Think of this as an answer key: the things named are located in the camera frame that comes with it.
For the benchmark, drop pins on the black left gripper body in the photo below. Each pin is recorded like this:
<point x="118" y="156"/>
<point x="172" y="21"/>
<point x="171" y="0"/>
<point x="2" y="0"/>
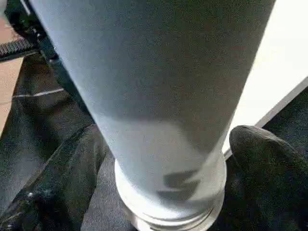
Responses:
<point x="24" y="24"/>

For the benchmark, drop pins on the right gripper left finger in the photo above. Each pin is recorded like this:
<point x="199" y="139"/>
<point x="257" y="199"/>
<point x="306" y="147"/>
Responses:
<point x="53" y="187"/>

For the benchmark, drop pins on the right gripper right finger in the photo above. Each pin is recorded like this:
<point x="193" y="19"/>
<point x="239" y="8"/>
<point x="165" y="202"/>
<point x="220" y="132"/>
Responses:
<point x="274" y="183"/>

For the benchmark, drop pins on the white plastic table top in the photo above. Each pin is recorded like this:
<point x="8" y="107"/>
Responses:
<point x="284" y="57"/>

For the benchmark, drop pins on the white plastic table leg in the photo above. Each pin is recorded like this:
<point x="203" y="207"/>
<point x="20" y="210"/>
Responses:
<point x="159" y="96"/>

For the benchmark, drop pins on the black work mat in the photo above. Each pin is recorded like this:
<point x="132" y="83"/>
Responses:
<point x="43" y="125"/>

